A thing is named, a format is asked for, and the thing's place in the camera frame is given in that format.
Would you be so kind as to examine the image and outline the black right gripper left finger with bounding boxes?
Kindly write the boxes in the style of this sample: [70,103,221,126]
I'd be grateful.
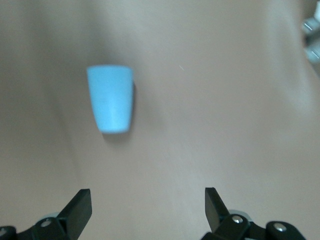
[31,188,93,240]

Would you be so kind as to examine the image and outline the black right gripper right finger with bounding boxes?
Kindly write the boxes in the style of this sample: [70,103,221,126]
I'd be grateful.
[201,186,253,240]

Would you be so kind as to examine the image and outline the blue plastic cup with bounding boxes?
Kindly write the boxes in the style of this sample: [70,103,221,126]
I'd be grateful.
[86,65,135,135]

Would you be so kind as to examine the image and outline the brown table cloth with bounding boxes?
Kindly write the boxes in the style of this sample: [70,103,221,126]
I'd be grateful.
[0,0,320,240]

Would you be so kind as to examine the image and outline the grey metal frame fixture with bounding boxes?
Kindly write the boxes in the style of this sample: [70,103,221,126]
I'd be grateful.
[301,0,320,64]

